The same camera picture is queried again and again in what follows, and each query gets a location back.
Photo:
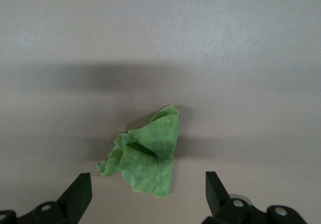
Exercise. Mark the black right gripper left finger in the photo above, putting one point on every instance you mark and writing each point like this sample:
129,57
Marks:
70,204

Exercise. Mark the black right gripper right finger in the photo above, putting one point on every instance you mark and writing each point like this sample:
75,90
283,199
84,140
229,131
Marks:
225,209

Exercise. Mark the green lettuce leaf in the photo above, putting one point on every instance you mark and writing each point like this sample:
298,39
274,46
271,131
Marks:
150,158

